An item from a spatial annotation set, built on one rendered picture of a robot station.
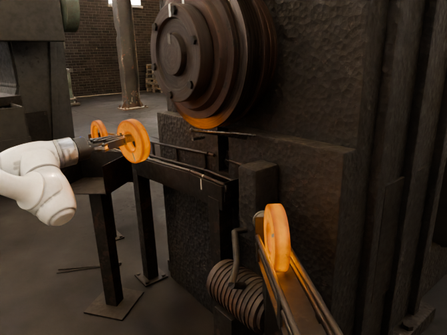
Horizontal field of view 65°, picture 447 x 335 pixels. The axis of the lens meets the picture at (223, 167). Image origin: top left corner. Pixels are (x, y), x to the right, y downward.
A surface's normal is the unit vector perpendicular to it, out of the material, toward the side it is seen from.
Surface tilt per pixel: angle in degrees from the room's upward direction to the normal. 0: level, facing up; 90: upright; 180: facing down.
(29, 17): 90
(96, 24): 90
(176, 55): 90
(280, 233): 55
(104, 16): 90
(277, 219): 32
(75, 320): 0
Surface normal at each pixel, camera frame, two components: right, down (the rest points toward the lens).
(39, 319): -0.03, -0.95
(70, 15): 0.58, 0.62
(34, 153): 0.31, -0.62
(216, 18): 0.11, -0.19
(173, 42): -0.78, 0.22
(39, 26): 0.73, 0.19
